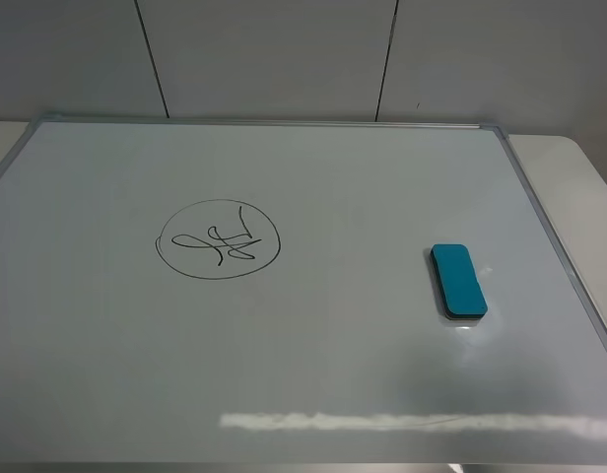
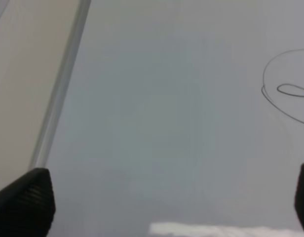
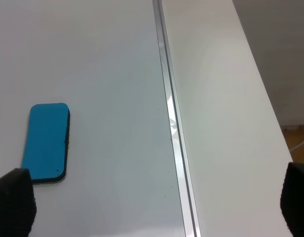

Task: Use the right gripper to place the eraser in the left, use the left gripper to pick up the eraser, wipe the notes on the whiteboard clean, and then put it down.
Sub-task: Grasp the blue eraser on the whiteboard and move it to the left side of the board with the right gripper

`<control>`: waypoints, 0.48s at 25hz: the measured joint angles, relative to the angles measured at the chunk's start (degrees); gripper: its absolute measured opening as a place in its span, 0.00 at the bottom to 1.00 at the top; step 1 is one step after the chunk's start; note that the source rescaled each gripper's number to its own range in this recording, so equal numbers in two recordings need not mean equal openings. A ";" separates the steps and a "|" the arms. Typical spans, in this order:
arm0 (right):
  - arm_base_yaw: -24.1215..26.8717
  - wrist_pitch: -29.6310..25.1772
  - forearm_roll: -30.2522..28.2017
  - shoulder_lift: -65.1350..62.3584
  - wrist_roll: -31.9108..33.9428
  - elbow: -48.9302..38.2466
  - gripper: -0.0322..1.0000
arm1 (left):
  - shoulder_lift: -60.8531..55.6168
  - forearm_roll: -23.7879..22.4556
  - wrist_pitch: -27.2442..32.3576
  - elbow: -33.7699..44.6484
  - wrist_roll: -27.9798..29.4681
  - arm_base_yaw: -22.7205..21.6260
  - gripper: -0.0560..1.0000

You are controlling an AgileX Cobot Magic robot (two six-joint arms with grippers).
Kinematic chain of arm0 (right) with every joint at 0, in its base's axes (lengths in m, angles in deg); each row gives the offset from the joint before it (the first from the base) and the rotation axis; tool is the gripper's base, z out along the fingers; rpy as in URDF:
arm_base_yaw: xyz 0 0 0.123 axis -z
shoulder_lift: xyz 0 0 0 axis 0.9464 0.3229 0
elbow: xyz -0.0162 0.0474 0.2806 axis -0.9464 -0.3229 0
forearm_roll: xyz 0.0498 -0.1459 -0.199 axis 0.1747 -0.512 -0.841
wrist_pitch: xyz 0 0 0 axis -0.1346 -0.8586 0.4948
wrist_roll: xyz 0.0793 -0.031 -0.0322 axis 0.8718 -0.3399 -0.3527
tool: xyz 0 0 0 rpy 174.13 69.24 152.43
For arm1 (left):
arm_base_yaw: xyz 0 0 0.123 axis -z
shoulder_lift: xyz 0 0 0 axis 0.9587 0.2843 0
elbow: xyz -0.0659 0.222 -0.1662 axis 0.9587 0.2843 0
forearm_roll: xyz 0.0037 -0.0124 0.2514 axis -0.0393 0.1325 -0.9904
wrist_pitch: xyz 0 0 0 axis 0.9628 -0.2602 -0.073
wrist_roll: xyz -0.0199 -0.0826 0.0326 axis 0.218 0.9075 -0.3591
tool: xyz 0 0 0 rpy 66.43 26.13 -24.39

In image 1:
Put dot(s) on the blue whiteboard eraser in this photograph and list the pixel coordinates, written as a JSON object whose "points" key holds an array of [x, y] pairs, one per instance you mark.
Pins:
{"points": [[458, 285]]}

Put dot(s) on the white whiteboard with aluminium frame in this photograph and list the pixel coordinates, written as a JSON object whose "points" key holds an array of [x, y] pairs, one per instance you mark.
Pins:
{"points": [[215, 293]]}

